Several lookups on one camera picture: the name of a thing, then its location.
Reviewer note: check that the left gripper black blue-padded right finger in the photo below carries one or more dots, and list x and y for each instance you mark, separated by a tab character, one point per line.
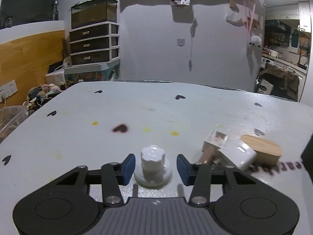
200	177

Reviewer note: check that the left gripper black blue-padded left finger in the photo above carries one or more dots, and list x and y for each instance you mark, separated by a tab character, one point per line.
110	177

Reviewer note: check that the white plastic knob stand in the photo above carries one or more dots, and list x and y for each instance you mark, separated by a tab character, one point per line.
154	170

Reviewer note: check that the small brown labelled box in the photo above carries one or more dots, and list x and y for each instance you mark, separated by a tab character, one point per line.
214	141

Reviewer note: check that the white power adapter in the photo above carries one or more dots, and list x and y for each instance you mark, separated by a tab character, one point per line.
237	154

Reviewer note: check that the light wooden oval block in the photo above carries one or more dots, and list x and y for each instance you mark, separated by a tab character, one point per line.
268	152

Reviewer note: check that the black storage box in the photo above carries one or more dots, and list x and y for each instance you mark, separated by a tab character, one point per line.
307	154

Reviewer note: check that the clear plastic bin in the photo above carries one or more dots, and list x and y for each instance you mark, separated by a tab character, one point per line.
11	118

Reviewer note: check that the white drawer cabinet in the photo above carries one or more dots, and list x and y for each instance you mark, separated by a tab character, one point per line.
96	43

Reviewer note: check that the glass fish tank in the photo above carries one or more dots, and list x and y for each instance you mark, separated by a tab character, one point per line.
93	11

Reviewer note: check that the white plush wall toy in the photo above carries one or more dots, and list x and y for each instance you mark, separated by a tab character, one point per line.
255	41

